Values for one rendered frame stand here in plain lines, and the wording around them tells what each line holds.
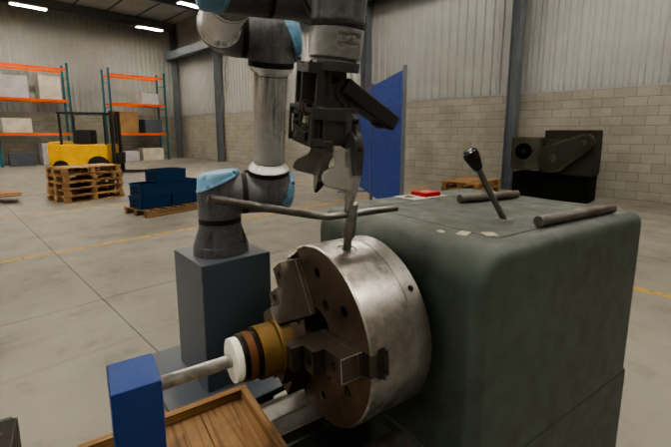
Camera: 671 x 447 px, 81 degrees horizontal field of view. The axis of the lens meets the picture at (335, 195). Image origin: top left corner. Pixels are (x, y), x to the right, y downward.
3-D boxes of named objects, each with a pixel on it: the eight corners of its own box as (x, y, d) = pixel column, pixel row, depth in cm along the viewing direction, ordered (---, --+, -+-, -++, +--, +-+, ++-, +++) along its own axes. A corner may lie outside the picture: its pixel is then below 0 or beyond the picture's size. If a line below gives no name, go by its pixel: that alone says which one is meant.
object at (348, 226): (346, 259, 70) (353, 200, 66) (353, 265, 68) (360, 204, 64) (336, 262, 69) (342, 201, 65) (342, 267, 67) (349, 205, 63)
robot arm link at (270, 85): (238, 204, 119) (237, 5, 97) (287, 201, 124) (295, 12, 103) (244, 222, 109) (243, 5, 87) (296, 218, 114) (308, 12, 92)
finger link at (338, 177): (320, 215, 56) (312, 151, 56) (354, 210, 59) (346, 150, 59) (331, 213, 53) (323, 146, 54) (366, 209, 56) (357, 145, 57)
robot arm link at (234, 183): (197, 214, 114) (194, 168, 112) (244, 211, 119) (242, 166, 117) (198, 223, 103) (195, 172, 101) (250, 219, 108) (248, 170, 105)
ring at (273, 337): (278, 305, 70) (227, 319, 65) (303, 326, 62) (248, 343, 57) (279, 353, 71) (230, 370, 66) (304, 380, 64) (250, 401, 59)
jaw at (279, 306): (320, 314, 74) (302, 255, 78) (332, 308, 71) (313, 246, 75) (266, 330, 68) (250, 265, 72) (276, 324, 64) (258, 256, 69)
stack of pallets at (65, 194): (106, 193, 950) (103, 163, 938) (126, 196, 903) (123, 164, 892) (46, 200, 845) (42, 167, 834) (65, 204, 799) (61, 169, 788)
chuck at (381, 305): (310, 339, 92) (322, 215, 82) (400, 449, 67) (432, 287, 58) (275, 351, 87) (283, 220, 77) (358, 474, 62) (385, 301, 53)
